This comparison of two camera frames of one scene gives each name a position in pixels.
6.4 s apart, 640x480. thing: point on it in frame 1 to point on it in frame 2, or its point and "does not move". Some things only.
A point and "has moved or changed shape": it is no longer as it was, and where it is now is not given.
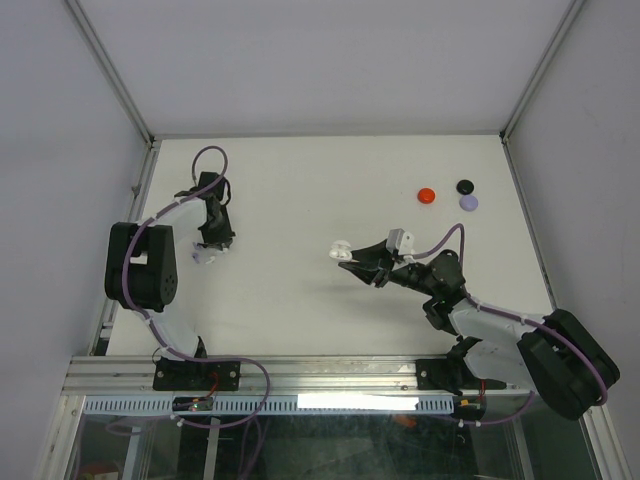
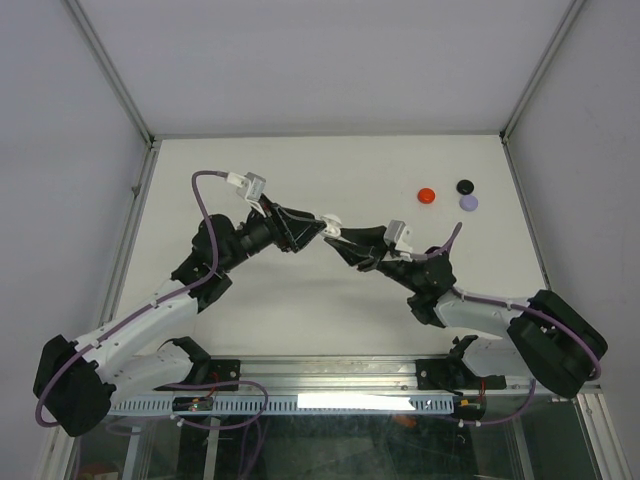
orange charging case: [426, 195] does not move
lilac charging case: [468, 203] does not move
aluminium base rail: [261, 375] does not move
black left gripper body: [218, 231] to [261, 232]
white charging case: [340, 251] has moved or changed shape
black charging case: [464, 187] does not move
